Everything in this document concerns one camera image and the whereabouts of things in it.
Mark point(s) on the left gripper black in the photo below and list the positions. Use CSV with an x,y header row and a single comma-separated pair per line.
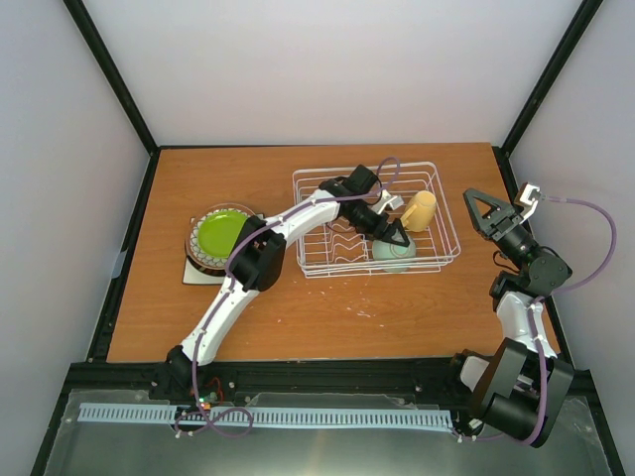
x,y
376,231

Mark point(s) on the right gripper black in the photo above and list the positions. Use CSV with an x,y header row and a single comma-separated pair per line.
x,y
497,215

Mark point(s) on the light green ceramic bowl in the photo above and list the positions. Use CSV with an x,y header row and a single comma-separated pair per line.
x,y
394,258

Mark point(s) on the yellow ceramic mug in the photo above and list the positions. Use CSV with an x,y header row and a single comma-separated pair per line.
x,y
419,211

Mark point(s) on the white wire dish rack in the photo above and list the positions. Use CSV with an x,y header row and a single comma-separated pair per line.
x,y
335,249

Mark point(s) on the green plastic plate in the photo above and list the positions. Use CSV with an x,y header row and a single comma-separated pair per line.
x,y
218,232

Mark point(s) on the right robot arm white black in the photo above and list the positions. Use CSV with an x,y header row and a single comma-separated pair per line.
x,y
521,388

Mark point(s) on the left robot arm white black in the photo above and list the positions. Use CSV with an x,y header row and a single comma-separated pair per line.
x,y
256,260

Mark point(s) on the patterned round plate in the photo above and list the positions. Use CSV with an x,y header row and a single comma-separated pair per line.
x,y
230,205

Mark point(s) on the white square plate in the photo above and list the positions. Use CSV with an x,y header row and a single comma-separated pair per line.
x,y
198,276

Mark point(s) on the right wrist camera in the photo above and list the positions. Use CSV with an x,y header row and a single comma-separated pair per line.
x,y
527,199

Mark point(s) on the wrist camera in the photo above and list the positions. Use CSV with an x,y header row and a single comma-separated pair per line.
x,y
387,201
527,199

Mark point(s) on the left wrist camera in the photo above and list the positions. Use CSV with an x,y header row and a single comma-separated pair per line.
x,y
387,201

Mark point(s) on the black frame rail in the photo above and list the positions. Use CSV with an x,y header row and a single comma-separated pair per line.
x,y
427,381

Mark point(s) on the light blue cable duct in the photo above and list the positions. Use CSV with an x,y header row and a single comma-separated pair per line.
x,y
272,417

